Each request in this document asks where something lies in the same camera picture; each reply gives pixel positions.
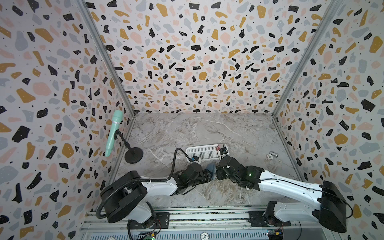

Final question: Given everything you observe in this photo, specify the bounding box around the small silver metal object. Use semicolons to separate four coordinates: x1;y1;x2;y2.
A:
266;152;279;160

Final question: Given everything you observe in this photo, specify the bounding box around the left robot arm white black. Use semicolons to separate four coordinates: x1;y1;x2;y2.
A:
96;162;216;229

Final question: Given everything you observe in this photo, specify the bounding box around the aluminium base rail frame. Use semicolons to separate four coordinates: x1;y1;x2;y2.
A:
77;202;342;240

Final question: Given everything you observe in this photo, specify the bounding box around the black corrugated cable hose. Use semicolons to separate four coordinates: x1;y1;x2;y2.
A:
95;147;193;220

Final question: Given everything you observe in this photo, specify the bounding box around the white plastic mesh basket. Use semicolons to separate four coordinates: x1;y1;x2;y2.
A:
186;144;230;163

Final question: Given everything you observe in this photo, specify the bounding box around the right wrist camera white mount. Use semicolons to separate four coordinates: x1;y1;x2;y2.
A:
218;147;229;159

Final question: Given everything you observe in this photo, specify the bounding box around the mint green microphone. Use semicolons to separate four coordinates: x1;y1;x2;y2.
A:
105;110;124;157

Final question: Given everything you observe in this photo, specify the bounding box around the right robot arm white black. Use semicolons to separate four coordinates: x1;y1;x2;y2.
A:
216;156;351;233

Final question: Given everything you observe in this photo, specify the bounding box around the black microphone stand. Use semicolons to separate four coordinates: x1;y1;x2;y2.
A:
114;130;144;164

